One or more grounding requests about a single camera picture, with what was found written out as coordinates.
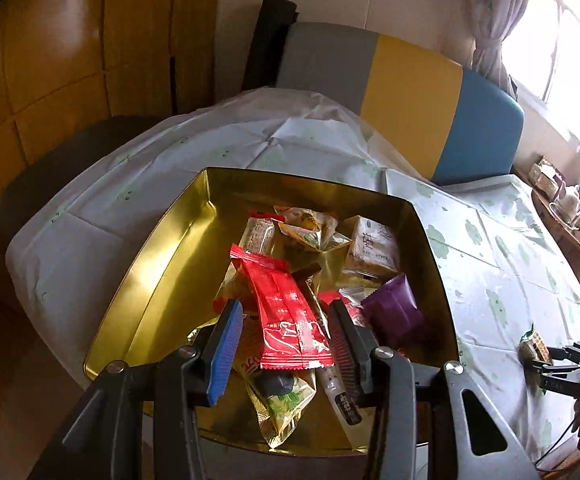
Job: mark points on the white teapot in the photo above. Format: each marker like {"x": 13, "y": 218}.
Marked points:
{"x": 568, "y": 200}

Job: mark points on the window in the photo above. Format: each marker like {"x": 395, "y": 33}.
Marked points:
{"x": 560, "y": 60}

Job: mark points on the beige biscuit packet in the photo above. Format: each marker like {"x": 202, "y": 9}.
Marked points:
{"x": 375, "y": 247}

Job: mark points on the black rolled mat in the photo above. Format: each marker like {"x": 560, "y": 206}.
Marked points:
{"x": 265, "y": 45}

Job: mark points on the clear oat bar packet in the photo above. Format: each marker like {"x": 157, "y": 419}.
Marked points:
{"x": 259, "y": 235}

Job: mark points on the dark brown chair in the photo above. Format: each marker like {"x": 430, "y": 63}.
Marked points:
{"x": 60, "y": 170}

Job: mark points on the clear tube snack packet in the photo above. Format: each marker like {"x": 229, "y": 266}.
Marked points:
{"x": 342, "y": 402}

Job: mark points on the long red snack packet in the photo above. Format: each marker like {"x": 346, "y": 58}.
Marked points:
{"x": 285, "y": 320}

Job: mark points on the yellow and silver snack packet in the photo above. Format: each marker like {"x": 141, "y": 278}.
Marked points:
{"x": 282, "y": 405}

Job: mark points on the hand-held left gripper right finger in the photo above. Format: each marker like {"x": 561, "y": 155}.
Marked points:
{"x": 350, "y": 355}

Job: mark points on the floral tied curtain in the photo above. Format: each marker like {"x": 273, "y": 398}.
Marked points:
{"x": 495, "y": 25}

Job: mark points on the cracker packet with green ends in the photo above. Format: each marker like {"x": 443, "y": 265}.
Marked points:
{"x": 535, "y": 350}

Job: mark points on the yellow crinkled snack packet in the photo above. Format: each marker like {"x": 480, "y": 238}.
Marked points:
{"x": 305, "y": 230}

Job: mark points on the wooden side table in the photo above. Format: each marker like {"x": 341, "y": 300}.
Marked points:
{"x": 565, "y": 235}

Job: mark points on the brown snack packet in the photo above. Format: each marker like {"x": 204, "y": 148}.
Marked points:
{"x": 307, "y": 270}

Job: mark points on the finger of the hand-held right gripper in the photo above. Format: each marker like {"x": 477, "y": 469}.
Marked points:
{"x": 545, "y": 369}
{"x": 570, "y": 351}

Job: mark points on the wooden wardrobe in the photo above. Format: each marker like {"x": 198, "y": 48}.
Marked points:
{"x": 45, "y": 35}

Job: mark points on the grey yellow blue chair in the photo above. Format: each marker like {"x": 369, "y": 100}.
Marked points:
{"x": 410, "y": 90}

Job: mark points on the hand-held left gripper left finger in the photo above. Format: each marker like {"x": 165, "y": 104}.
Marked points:
{"x": 225, "y": 355}

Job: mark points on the purple snack packet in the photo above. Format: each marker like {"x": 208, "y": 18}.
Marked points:
{"x": 395, "y": 305}

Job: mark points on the tissue box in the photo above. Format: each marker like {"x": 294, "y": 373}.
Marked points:
{"x": 545, "y": 175}

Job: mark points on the gold tin box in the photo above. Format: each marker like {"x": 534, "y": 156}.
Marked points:
{"x": 170, "y": 270}

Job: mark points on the small red snack packet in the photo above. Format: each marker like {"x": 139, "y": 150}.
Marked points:
{"x": 357, "y": 315}

